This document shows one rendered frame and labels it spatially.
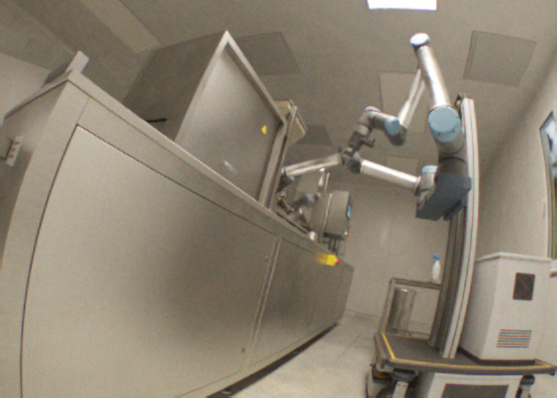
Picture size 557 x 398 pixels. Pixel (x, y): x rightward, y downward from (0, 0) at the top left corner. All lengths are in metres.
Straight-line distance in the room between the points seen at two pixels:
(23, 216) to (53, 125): 0.14
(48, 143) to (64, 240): 0.15
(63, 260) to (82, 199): 0.11
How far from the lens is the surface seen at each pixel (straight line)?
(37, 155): 0.46
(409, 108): 1.61
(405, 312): 3.55
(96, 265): 0.53
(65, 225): 0.49
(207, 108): 0.98
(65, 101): 0.48
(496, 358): 1.46
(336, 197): 2.55
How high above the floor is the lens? 0.62
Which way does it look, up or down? 15 degrees up
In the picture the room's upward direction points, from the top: 14 degrees clockwise
